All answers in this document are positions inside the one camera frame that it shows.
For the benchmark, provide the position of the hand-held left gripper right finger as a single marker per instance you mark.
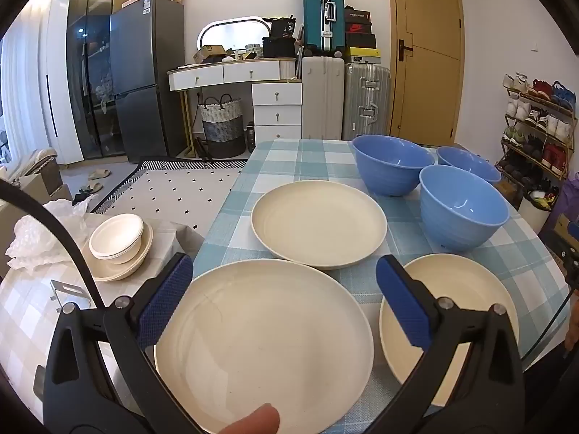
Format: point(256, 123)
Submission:
point(400, 298)

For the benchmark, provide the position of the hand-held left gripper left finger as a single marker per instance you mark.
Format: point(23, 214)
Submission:
point(165, 300)

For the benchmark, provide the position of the blue ribbed bowl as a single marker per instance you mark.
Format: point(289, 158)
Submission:
point(457, 226)
point(384, 172)
point(470, 167)

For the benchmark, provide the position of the large cream plate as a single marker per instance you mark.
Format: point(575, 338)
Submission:
point(271, 348)

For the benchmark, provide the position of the person's right forearm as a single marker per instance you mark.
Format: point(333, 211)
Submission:
point(573, 321)

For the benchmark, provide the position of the person's left hand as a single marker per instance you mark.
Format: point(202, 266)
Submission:
point(253, 421)

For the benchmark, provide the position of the white bin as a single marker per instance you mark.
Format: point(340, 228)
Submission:
point(533, 217)

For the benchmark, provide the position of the cream shallow dish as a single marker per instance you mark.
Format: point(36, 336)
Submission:
point(135, 264)

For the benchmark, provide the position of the purple carton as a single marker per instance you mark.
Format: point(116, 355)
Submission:
point(567, 194)

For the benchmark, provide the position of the small cream bowl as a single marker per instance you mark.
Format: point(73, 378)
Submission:
point(115, 233)
point(120, 259)

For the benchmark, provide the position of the row of assorted shoes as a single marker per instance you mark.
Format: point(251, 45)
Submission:
point(554, 153)

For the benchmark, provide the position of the black white patterned rug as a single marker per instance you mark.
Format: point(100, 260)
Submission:
point(181, 190)

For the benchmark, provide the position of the beige slipper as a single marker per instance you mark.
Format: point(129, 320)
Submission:
point(99, 174)
point(90, 188)

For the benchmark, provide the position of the white plastic bag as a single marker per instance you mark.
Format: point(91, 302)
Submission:
point(31, 239)

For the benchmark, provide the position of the metal shoe rack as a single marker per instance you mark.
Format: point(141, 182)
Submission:
point(538, 99)

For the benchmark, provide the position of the black folded tripod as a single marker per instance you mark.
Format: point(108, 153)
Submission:
point(203, 149)

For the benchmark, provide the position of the teal checked tablecloth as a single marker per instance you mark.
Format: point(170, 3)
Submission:
point(280, 162)

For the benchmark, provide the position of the woven laundry basket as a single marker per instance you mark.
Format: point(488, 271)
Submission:
point(221, 126)

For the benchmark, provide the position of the dark bottle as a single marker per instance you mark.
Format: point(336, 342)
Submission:
point(250, 138)

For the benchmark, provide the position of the beige striped cushion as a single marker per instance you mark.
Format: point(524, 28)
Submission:
point(36, 160)

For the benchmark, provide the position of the silver suitcase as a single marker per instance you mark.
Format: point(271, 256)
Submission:
point(366, 99)

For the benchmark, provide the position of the yellow wooden door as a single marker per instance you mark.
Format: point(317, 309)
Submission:
point(429, 90)

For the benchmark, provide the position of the white suitcase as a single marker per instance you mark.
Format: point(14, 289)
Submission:
point(322, 99)

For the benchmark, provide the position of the white vanity desk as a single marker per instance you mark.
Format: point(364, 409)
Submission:
point(276, 113)

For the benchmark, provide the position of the dark grey fridge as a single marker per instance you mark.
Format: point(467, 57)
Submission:
point(140, 77)

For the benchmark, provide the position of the white cabinet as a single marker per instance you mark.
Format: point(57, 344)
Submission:
point(59, 99)

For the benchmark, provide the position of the yellow black box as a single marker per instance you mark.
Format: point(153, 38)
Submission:
point(362, 56)

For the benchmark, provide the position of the small cardboard box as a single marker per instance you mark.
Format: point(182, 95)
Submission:
point(208, 54)

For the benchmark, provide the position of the dark glass cabinet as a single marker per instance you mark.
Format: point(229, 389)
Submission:
point(90, 54)

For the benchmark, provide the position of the tape rolls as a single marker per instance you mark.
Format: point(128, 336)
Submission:
point(254, 47)

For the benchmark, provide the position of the black red shoe box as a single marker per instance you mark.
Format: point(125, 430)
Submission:
point(358, 20)

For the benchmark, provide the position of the black paper bag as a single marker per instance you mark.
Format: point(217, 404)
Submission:
point(283, 29)

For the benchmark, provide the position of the teal suitcase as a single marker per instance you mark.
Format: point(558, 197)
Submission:
point(316, 13)

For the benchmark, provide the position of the white metal bracket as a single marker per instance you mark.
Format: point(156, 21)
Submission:
point(63, 287)

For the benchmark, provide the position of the rounded wall mirror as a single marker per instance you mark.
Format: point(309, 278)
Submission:
point(230, 36)

